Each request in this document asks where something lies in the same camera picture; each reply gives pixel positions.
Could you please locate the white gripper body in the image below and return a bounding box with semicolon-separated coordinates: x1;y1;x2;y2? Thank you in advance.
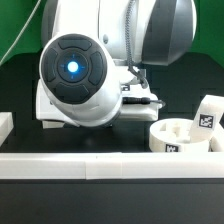
35;79;163;122

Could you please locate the white round stool seat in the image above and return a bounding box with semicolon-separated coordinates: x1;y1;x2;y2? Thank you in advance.
148;117;224;154

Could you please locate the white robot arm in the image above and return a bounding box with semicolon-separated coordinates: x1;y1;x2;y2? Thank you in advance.
36;0;196;128

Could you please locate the white left fence wall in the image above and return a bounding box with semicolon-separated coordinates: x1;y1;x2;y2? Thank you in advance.
0;112;14;146

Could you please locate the white fence wall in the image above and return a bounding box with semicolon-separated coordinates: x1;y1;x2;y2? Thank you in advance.
0;112;14;146
0;152;224;180

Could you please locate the white front fence wall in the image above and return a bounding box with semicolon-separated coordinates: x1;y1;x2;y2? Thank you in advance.
0;152;224;180

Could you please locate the grey thin cable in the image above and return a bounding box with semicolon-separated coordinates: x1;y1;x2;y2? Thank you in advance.
0;0;43;66

